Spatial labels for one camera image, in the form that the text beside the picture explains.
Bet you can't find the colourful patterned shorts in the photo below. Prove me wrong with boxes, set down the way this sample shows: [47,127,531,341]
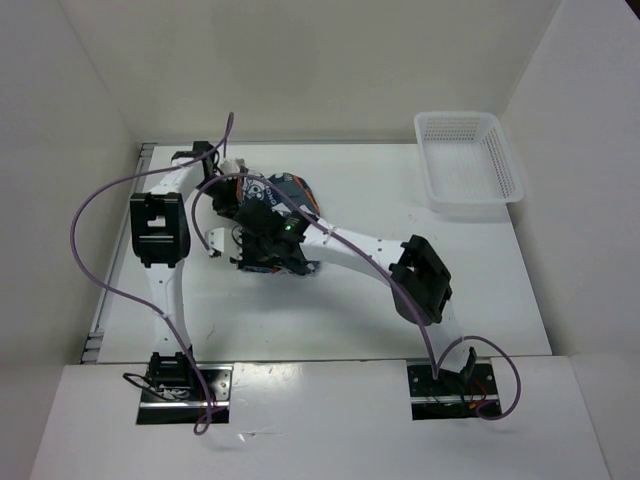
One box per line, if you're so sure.
[236,171,321,277]

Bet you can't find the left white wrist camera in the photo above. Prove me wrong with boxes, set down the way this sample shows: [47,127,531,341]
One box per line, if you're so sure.
[218,158,247,175]

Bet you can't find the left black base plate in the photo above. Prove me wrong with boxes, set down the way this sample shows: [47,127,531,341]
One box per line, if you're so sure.
[129,365,233,426]

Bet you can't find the purple cable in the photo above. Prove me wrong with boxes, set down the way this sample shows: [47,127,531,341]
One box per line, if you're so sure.
[190,172,524,421]
[70,111,236,435]

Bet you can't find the white perforated plastic basket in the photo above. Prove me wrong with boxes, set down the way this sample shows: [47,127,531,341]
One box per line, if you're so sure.
[414,111,524,206]

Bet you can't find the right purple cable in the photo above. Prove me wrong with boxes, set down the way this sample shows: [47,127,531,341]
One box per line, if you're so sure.
[190,172,524,421]

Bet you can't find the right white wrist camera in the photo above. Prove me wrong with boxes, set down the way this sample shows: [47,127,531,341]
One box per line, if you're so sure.
[205,227,242,261]

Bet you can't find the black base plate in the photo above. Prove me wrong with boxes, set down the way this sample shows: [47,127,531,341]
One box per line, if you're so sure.
[406,363,502,421]
[129,365,233,426]

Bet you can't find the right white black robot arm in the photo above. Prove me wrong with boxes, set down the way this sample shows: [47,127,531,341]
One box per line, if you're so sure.
[234,200,474,393]

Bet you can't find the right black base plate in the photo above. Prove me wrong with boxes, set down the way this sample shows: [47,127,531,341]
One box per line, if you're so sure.
[406,363,502,421]

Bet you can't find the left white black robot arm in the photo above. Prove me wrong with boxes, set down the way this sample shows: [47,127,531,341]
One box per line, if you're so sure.
[129,142,245,400]

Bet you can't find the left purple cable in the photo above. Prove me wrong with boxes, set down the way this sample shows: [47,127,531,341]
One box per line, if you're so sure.
[70,111,236,435]

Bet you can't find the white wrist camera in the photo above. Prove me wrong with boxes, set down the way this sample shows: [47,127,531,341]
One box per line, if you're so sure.
[205,227,242,261]
[218,158,247,175]

